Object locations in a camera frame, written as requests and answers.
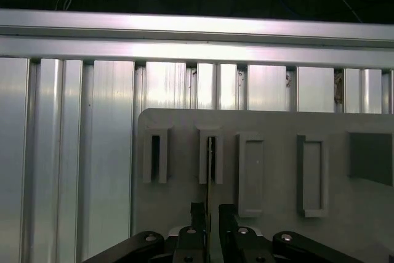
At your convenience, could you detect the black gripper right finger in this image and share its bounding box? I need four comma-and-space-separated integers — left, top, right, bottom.
217, 203, 366, 263

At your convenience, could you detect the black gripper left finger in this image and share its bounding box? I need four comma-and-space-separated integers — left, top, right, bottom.
81, 201, 207, 263

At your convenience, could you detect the green RAM stick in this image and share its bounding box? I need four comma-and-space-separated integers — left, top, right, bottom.
206, 136, 215, 263

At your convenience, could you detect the grey plastic parts rack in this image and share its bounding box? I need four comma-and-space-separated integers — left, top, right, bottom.
131, 108, 394, 263

